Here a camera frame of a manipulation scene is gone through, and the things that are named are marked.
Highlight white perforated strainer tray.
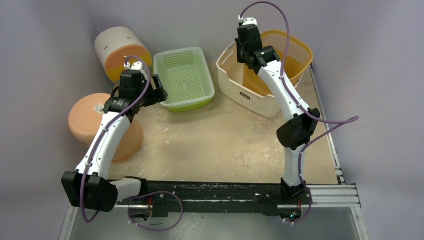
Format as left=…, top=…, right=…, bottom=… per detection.
left=153, top=47, right=216, bottom=107

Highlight cream perforated storage basket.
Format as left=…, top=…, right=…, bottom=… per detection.
left=216, top=42, right=281, bottom=118

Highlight yellow perforated plastic basket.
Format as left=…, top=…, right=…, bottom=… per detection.
left=242, top=30, right=313, bottom=97

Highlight peach round plastic bucket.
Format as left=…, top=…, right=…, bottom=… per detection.
left=68, top=93, right=144, bottom=164

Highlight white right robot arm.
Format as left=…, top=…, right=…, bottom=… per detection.
left=235, top=24, right=321, bottom=204

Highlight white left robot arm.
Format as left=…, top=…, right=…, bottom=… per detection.
left=61, top=70, right=168, bottom=213

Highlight green plastic outer tray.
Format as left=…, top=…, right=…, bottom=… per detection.
left=165, top=98, right=212, bottom=113

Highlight white orange cylindrical bin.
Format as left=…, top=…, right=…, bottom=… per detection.
left=94, top=26, right=153, bottom=84

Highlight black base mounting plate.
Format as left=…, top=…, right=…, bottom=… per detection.
left=119, top=180, right=312, bottom=219

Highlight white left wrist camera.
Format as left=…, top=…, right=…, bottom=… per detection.
left=124, top=61, right=148, bottom=79

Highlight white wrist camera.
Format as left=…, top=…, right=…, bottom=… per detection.
left=124, top=61, right=148, bottom=79
left=238, top=15, right=258, bottom=28

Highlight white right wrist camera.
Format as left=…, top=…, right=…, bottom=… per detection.
left=238, top=15, right=258, bottom=28

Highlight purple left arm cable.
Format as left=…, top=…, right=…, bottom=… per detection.
left=79, top=55, right=184, bottom=233

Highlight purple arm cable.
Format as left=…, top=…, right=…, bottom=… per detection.
left=239, top=0, right=360, bottom=226
left=79, top=55, right=184, bottom=233

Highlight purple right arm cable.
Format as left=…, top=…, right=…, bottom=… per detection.
left=239, top=0, right=360, bottom=226

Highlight aluminium frame rails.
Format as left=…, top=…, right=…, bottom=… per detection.
left=80, top=69, right=359, bottom=225

